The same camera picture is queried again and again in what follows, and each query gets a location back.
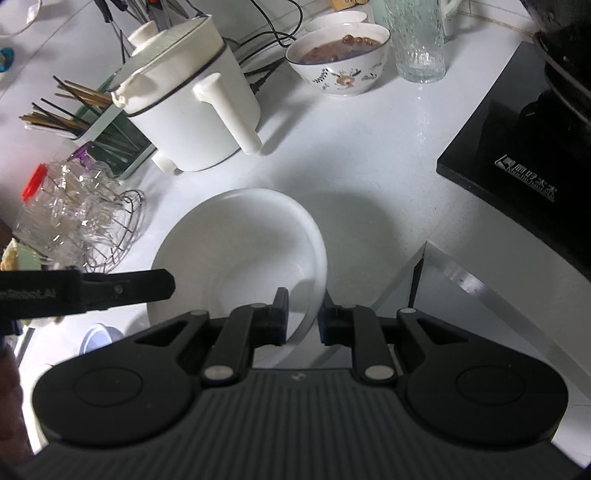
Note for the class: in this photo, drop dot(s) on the mint green kettle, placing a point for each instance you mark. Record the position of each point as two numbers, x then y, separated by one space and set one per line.
392 14

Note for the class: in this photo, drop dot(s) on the person's left hand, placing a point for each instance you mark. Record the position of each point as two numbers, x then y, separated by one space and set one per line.
14 441

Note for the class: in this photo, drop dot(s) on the bowl with brown food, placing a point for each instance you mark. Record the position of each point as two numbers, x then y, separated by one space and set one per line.
342 60

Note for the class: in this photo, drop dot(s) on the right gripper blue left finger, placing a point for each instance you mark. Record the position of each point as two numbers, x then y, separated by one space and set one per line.
272 322

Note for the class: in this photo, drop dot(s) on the black induction cooktop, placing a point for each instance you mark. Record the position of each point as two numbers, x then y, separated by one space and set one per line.
526 151

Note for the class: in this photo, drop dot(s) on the plain white bowl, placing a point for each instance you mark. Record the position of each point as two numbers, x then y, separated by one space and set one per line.
238 248

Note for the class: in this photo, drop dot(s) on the pale blue bowl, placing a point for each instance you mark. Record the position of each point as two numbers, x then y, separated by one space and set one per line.
99 336

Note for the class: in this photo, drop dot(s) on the plastic jar red lid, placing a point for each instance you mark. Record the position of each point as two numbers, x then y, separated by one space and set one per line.
50 218

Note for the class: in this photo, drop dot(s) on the textured drinking glass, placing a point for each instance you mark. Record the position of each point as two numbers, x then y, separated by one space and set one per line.
418 52

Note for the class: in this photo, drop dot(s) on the green chopstick holder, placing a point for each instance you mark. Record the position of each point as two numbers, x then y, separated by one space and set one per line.
94 119

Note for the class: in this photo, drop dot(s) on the wire glass holder rack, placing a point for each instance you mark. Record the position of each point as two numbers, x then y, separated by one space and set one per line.
111 218

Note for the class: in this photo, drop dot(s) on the green colander basket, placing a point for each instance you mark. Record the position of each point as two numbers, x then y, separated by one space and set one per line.
18 257

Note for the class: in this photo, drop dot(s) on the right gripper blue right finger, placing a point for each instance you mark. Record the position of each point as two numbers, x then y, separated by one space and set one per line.
335 323

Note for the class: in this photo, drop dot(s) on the white electric cooking pot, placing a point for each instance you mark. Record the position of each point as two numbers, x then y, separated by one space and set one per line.
184 90

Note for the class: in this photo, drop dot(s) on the small white dish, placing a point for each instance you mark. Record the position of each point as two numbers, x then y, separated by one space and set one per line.
336 19

